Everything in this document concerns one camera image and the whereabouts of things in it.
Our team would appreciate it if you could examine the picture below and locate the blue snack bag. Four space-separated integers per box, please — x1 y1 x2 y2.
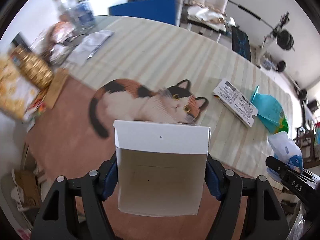
268 131 303 174

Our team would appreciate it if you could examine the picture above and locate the green white medicine box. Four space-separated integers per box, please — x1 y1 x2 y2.
113 120 211 217

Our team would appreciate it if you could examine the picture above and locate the teal green plastic bag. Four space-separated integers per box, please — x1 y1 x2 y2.
251 85 289 134

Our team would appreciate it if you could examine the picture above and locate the white flat printed box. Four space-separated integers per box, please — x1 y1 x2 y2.
213 79 258 128

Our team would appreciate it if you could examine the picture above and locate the barbell with black plates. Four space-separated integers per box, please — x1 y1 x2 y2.
228 0 294 68

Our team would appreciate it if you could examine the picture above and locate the gold foil chocolates box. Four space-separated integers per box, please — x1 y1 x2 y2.
10 46 54 90

